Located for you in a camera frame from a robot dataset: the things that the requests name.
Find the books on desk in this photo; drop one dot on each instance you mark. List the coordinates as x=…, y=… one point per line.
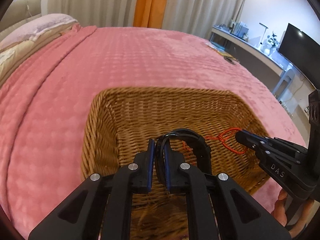
x=238, y=29

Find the lilac pillow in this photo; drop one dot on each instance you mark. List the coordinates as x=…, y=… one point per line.
x=32, y=30

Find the black television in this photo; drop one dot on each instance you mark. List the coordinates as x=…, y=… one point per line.
x=303, y=52

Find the pink plush blanket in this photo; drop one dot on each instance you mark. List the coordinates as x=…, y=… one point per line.
x=46, y=100

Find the right hand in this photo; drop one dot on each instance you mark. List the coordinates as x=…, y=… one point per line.
x=300, y=216

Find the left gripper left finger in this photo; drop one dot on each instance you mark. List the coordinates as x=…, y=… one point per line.
x=100, y=207

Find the vase with flowers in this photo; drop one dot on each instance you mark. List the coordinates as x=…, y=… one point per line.
x=270, y=44

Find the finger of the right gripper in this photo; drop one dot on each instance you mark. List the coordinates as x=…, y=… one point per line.
x=252, y=141

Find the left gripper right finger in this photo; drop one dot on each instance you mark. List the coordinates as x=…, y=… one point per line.
x=217, y=207

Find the beige folded quilt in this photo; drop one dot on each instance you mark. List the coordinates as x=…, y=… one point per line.
x=13, y=57

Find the white chair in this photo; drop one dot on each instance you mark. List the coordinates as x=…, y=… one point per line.
x=286, y=78

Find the small items on bed edge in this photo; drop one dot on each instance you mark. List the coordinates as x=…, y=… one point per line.
x=228, y=57

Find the beige curtain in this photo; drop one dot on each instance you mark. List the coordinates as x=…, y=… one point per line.
x=189, y=16

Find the red cord charm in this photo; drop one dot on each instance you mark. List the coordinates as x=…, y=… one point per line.
x=224, y=136

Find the grey long desk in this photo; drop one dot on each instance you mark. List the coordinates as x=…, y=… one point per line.
x=277, y=68

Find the orange curtain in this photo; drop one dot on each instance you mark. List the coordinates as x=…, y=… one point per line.
x=149, y=13

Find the beige padded headboard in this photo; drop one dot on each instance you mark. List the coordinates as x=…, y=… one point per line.
x=21, y=10

